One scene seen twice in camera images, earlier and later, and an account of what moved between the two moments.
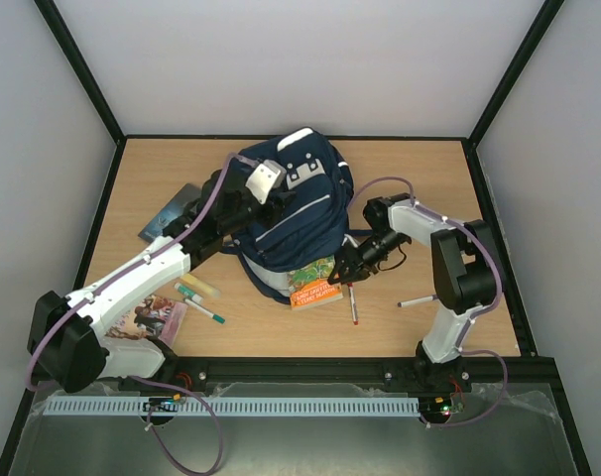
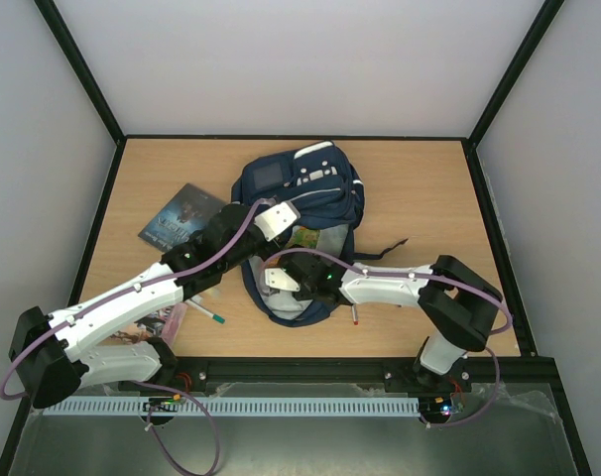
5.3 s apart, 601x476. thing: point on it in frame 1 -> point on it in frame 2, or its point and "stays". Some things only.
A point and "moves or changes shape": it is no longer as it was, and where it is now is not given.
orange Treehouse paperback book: [308, 286] moves or changes shape
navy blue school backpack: [308, 225] moves or changes shape
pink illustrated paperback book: [153, 315] stays
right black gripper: [356, 258] -> [291, 263]
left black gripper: [276, 210] -> [282, 240]
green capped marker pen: [216, 317] stays
